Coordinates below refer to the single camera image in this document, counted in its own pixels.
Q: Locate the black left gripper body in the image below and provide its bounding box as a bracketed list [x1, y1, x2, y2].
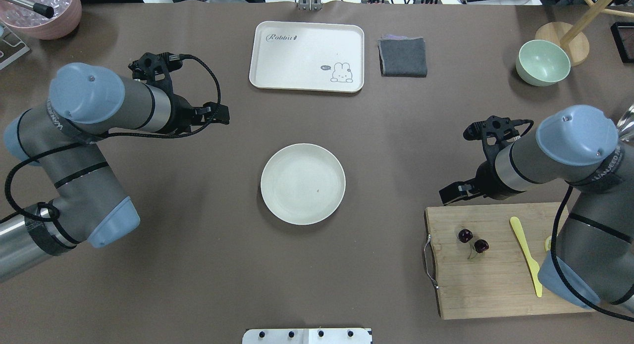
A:
[168, 94, 204, 136]

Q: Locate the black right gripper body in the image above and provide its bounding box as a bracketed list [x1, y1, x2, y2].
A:
[473, 163, 505, 200]

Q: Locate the beige round plate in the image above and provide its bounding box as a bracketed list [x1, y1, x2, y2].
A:
[260, 143, 346, 225]

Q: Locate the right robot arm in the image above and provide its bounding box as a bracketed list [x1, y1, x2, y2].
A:
[439, 104, 634, 321]

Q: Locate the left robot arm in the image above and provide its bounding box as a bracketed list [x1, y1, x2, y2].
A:
[1, 53, 230, 281]

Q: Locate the dark red cherry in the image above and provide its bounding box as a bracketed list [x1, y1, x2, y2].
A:
[457, 229, 474, 244]
[473, 239, 489, 254]

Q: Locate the cream rabbit tray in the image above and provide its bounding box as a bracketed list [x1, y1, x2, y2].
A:
[249, 21, 365, 93]

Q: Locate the wooden cutting board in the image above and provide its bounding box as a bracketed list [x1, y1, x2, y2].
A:
[425, 202, 584, 320]

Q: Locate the lemon slice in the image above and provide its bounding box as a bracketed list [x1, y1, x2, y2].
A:
[543, 236, 552, 252]

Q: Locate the yellow plastic knife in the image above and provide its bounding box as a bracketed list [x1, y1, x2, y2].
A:
[510, 216, 543, 297]

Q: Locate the mint green bowl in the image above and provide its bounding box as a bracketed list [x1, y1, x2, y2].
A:
[515, 40, 572, 87]

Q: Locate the grey folded cloth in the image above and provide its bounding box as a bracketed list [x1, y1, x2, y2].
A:
[378, 35, 428, 78]

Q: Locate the metal scoop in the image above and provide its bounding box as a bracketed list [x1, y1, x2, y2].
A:
[616, 103, 634, 143]

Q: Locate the pink bowl with ice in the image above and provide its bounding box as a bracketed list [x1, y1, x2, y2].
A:
[0, 0, 82, 40]

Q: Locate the wooden cup stand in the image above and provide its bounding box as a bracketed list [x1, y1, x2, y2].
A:
[534, 0, 634, 67]

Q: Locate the metal pestle black tip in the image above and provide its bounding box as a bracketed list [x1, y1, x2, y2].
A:
[2, 0, 54, 19]

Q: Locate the white cup rack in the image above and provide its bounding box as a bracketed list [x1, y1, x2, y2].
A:
[0, 22, 30, 70]

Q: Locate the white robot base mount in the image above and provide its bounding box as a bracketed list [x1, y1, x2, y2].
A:
[242, 328, 373, 344]

